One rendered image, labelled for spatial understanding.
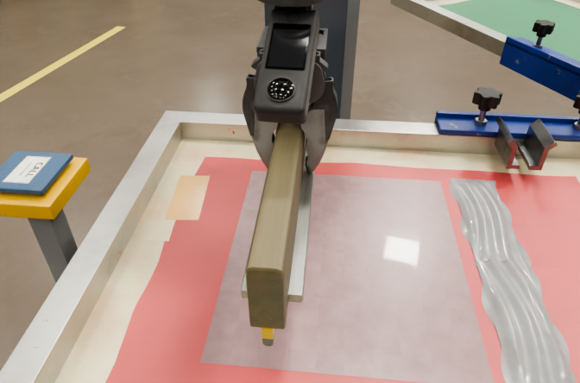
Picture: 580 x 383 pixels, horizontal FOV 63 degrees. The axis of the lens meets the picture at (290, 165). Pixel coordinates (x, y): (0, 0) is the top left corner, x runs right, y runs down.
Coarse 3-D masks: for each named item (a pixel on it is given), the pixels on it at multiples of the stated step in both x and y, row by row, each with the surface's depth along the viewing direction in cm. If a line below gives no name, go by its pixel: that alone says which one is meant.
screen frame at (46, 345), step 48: (144, 144) 77; (336, 144) 82; (384, 144) 81; (432, 144) 80; (480, 144) 79; (576, 144) 78; (144, 192) 68; (96, 240) 59; (96, 288) 55; (48, 336) 48
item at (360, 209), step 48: (240, 192) 72; (336, 192) 72; (384, 192) 72; (432, 192) 72; (528, 192) 72; (576, 192) 72; (192, 240) 64; (240, 240) 64; (336, 240) 64; (384, 240) 64; (432, 240) 64; (528, 240) 64; (576, 240) 64
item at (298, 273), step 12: (312, 180) 54; (300, 192) 53; (300, 204) 51; (300, 216) 50; (300, 228) 48; (300, 240) 47; (300, 252) 45; (300, 264) 44; (300, 276) 43; (300, 288) 42; (288, 300) 42; (300, 300) 42
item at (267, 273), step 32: (288, 128) 51; (288, 160) 46; (288, 192) 43; (256, 224) 40; (288, 224) 40; (256, 256) 36; (288, 256) 39; (256, 288) 37; (288, 288) 42; (256, 320) 39
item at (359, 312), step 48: (192, 288) 57; (240, 288) 57; (336, 288) 57; (384, 288) 57; (432, 288) 57; (480, 288) 57; (576, 288) 57; (144, 336) 52; (192, 336) 52; (240, 336) 52; (288, 336) 52; (336, 336) 52; (384, 336) 52; (432, 336) 52; (480, 336) 52; (576, 336) 52
